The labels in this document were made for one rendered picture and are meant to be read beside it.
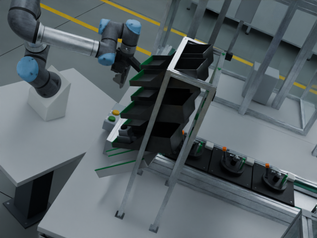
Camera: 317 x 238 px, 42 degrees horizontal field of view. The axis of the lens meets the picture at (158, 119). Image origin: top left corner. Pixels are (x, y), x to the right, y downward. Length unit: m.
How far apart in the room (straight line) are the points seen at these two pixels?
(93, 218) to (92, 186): 0.20
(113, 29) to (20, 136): 0.76
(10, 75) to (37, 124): 2.00
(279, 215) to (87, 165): 1.03
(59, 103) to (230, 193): 1.05
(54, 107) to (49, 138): 0.19
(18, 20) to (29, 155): 0.69
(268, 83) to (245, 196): 1.20
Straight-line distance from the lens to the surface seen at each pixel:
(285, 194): 2.36
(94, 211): 1.98
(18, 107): 2.48
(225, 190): 2.24
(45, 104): 2.36
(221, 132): 2.77
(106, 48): 1.91
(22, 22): 1.87
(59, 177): 3.31
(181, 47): 1.71
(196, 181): 2.22
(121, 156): 1.98
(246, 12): 2.97
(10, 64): 4.51
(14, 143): 2.24
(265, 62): 2.87
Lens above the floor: 2.34
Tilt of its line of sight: 34 degrees down
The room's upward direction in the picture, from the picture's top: 20 degrees clockwise
